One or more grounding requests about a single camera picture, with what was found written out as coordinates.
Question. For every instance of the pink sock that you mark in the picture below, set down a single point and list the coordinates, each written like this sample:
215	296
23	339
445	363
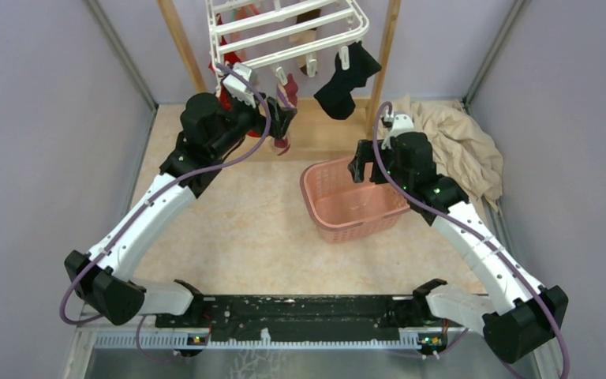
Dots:
240	14

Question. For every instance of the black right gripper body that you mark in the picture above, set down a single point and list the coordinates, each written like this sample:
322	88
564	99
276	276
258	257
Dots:
401	176

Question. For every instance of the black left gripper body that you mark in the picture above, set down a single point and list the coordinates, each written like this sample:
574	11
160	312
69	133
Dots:
243	117

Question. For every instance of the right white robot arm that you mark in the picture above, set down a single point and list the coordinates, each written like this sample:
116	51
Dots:
518	313

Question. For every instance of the beige crumpled cloth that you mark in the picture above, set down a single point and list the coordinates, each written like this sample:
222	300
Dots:
461	149

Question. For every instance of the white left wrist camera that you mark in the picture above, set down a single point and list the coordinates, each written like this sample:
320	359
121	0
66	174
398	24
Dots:
240	83

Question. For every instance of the white plastic clip hanger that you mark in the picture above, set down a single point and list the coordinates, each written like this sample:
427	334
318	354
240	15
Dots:
276	22

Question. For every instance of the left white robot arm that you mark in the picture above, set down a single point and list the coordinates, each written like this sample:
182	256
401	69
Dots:
103	277

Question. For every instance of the wooden drying rack frame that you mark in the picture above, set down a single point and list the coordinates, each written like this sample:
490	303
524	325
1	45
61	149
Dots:
314	133

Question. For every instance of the red patterned sock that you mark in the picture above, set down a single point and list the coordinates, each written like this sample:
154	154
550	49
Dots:
230	59

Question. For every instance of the beige brown sock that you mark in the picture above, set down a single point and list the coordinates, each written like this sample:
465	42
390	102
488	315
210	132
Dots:
304	37

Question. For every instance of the black sock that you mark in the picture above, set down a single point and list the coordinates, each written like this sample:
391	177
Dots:
335	96

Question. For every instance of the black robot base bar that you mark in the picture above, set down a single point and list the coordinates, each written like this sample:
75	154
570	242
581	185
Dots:
260	322

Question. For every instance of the striped maroon purple sock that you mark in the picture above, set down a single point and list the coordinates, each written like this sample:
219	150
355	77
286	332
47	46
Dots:
287	97

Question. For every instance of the pink plastic laundry basket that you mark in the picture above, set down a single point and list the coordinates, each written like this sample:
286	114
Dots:
343	210

